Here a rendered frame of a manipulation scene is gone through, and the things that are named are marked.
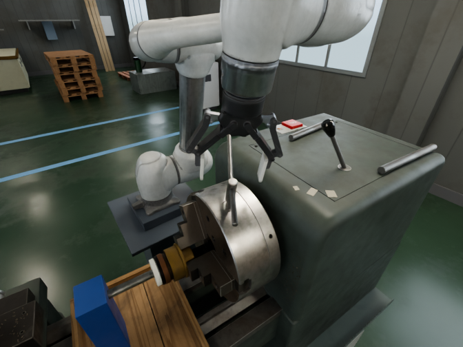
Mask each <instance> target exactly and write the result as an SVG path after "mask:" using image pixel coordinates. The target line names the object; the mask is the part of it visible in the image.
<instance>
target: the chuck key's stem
mask: <svg viewBox="0 0 463 347"><path fill-rule="evenodd" d="M237 184H238V181H237V179H235V178H230V179H229V180H228V182H227V190H226V196H225V200H226V205H225V208H226V209H230V208H231V205H230V197H229V190H230V189H234V190H235V195H236V188H237Z"/></svg>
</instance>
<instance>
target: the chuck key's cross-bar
mask: <svg viewBox="0 0 463 347"><path fill-rule="evenodd" d="M227 162H228V179H230V178H234V176H233V161H232V137H231V136H230V135H229V134H228V135H227ZM229 197H230V205H231V223H232V226H233V227H237V226H238V217H237V210H236V197H235V190H234V189H230V190H229Z"/></svg>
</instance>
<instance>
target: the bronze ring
mask: <svg viewBox="0 0 463 347"><path fill-rule="evenodd" d="M153 258H154V260H155V262H156V265H157V267H158V270H159V273H160V275H161V279H162V282H163V285H165V284H168V283H170V282H171V280H174V281H177V280H179V279H181V278H183V277H189V271H188V267H187V264H186V262H189V261H191V260H193V259H195V257H194V254H193V251H192V249H191V248H190V246H188V247H186V248H184V249H182V250H181V249H180V247H179V246H178V245H177V243H174V244H173V246H171V247H170V248H167V249H165V250H163V253H162V254H161V253H159V254H158V255H156V256H154V257H153Z"/></svg>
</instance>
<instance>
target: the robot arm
mask: <svg viewBox="0 0 463 347"><path fill-rule="evenodd" d="M374 8H375V0H220V13H215V14H205V15H199V16H194V17H176V18H169V19H156V20H148V21H142V22H140V23H137V24H136V25H135V26H134V27H133V28H132V29H131V31H130V35H129V42H130V47H131V50H132V51H133V53H134V55H135V56H136V57H138V58H139V59H140V60H142V61H146V62H157V63H175V66H176V69H177V70H178V72H179V129H180V142H179V143H178V144H177V145H176V146H175V150H174V152H173V155H171V156H165V155H164V154H162V153H161V152H158V151H148V152H145V153H144V154H141V155H140V157H139V158H138V160H137V161H136V169H135V174H136V182H137V185H138V190H139V191H140V195H137V196H136V200H138V201H137V202H135V203H134V204H132V207H133V209H140V208H144V210H145V212H146V215H147V216H151V215H153V214H154V213H156V212H158V211H161V210H163V209H166V208H168V207H170V206H173V205H175V204H179V203H180V202H181V201H180V199H179V198H177V197H176V196H175V195H174V194H173V193H172V188H174V187H175V186H176V185H178V184H180V183H184V182H189V181H191V180H194V179H197V178H199V177H200V180H203V175H205V174H206V173H207V172H208V171H209V170H210V169H211V168H212V165H213V159H212V155H211V154H210V152H209V151H208V149H209V148H210V147H211V146H212V145H214V144H215V143H216V142H217V141H219V140H220V139H221V138H224V137H226V135H228V134H229V135H230V136H242V137H246V136H248V135H250V136H251V137H252V138H253V139H254V140H255V141H256V142H257V144H258V145H259V147H260V148H261V149H262V150H263V154H262V157H261V160H260V164H259V168H258V173H257V175H258V181H259V182H262V181H263V176H264V174H265V170H266V169H269V168H270V167H271V162H273V161H275V157H279V158H281V157H282V156H283V154H282V149H281V146H280V142H279V139H278V135H277V131H276V125H277V119H276V116H275V114H274V113H273V112H272V113H270V114H269V115H268V116H262V112H263V107H264V103H265V98H266V95H268V93H270V91H271V89H272V86H273V83H274V78H275V75H276V69H277V67H278V64H279V58H280V54H281V52H282V50H285V49H287V48H289V47H291V46H293V45H297V46H300V47H305V48H314V47H320V46H324V45H330V44H334V43H341V42H343V41H346V40H348V39H350V38H352V37H354V36H355V35H357V34H358V33H359V32H361V31H362V30H363V29H364V28H365V27H366V25H367V24H368V22H370V20H371V18H372V16H373V10H374ZM220 56H221V68H220V69H221V72H222V74H221V86H222V88H223V99H222V106H221V110H220V111H219V112H211V110H210V108H205V110H204V114H203V102H204V93H205V77H206V76H207V75H208V73H209V71H210V69H211V67H212V65H213V63H214V61H215V60H217V59H218V58H219V57H220ZM215 120H218V121H219V123H220V124H219V125H218V126H217V128H216V129H215V130H214V131H212V132H211V133H210V134H209V135H208V136H206V137H205V138H204V139H203V140H202V141H200V140H201V138H202V137H203V135H204V133H205V132H206V131H207V129H208V127H209V124H212V123H213V122H214V121H215ZM262 123H264V124H265V126H266V127H268V128H269V130H270V134H271V137H272V140H273V143H274V147H275V149H271V147H270V146H269V145H268V144H267V142H266V140H265V139H264V138H263V136H262V135H261V133H260V132H259V131H258V129H257V128H258V127H259V126H260V125H261V124H262Z"/></svg>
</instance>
